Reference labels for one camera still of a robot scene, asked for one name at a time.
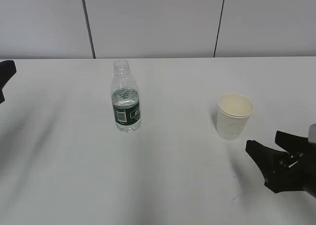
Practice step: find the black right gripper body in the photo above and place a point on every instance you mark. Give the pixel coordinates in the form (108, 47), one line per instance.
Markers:
(289, 173)

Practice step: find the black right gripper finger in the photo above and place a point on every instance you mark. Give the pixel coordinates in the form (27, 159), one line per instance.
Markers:
(263, 155)
(293, 145)

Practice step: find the white paper cup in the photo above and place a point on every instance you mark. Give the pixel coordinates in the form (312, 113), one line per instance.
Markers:
(233, 112)

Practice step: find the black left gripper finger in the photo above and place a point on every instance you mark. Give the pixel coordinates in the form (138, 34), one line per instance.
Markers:
(7, 71)

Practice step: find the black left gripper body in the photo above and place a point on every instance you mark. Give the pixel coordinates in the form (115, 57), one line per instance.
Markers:
(2, 99)

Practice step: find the clear green-label water bottle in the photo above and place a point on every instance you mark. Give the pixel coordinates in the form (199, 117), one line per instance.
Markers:
(125, 98)

